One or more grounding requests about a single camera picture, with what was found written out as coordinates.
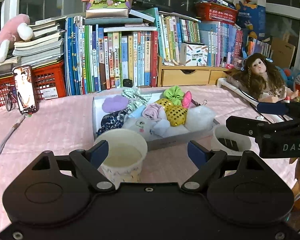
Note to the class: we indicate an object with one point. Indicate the stack of flat books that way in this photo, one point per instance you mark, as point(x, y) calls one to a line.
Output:
point(130, 17)

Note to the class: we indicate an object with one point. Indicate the small black pouch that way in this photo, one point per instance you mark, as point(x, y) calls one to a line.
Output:
point(127, 83)

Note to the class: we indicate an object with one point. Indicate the smartphone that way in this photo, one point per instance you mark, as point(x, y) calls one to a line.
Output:
point(25, 90)

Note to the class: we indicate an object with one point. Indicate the white pipe frame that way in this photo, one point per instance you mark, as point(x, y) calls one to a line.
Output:
point(230, 85)

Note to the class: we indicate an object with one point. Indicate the red plastic basket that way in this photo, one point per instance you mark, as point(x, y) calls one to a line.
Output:
point(215, 11)

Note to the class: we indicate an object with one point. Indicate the wooden drawer organizer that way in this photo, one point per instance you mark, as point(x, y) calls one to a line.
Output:
point(187, 76)

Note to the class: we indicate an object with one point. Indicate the row of thin colourful books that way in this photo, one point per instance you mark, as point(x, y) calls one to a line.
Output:
point(215, 40)

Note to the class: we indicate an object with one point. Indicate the stack of worn books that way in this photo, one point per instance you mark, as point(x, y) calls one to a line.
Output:
point(40, 45)

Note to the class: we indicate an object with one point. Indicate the white box tray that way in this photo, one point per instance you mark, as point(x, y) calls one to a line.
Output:
point(160, 141)

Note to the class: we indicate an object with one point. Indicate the dark patterned scrunchie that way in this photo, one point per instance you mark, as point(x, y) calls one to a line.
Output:
point(113, 121)

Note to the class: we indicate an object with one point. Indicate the red plastic crate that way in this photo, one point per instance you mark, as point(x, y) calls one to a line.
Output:
point(50, 82)

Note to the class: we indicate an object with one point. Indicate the pink fabric bow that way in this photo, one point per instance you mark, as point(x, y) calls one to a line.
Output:
point(187, 100)

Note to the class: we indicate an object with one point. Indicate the paper cup with scribble drawing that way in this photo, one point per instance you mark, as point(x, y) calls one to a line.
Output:
point(122, 155)

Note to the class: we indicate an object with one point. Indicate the small pink trinket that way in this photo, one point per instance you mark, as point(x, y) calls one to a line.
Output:
point(230, 66)

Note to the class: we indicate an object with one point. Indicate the cardboard box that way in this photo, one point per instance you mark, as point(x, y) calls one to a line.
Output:
point(283, 52)

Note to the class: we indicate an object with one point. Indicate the blue cartoon box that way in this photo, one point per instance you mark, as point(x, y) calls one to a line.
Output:
point(251, 17)

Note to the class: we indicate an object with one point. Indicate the pink and white plush toy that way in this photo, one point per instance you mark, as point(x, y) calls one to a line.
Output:
point(12, 32)

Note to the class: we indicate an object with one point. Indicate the paper cup with cat drawing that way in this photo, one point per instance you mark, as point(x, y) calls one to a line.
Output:
point(230, 140)

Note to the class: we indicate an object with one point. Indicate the white printed box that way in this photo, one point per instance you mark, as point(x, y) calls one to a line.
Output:
point(193, 55)

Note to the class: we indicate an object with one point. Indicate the purple plush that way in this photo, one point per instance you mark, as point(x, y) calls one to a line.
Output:
point(115, 104)

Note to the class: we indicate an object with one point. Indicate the green checked cloth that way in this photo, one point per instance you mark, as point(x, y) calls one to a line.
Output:
point(136, 97)

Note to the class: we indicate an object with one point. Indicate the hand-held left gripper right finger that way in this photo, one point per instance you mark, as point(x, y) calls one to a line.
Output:
point(197, 153)

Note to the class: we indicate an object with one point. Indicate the mauve cloth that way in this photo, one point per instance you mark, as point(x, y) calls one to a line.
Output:
point(153, 111)

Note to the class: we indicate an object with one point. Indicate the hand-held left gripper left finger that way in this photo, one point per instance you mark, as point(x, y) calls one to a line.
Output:
point(100, 153)

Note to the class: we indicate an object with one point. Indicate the miniature bicycle model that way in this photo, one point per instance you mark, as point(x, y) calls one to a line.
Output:
point(10, 98)

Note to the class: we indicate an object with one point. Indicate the brown-haired doll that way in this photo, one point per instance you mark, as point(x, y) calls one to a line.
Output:
point(262, 80)

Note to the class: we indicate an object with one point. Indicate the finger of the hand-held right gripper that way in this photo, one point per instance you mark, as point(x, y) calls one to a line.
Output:
point(272, 108)
point(242, 126)

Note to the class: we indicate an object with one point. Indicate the green scrunchie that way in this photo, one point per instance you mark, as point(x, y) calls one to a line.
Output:
point(173, 95)

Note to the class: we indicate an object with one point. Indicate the row of tall picture books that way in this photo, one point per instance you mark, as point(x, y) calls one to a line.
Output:
point(110, 60)

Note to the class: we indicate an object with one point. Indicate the small crumpled wrapper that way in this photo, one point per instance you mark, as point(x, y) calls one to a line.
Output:
point(260, 117)

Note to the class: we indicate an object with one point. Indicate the yellow sequin plush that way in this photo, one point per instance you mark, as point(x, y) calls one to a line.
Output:
point(175, 112)

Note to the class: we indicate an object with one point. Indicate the row of slanted small books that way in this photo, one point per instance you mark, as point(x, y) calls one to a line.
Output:
point(258, 47)

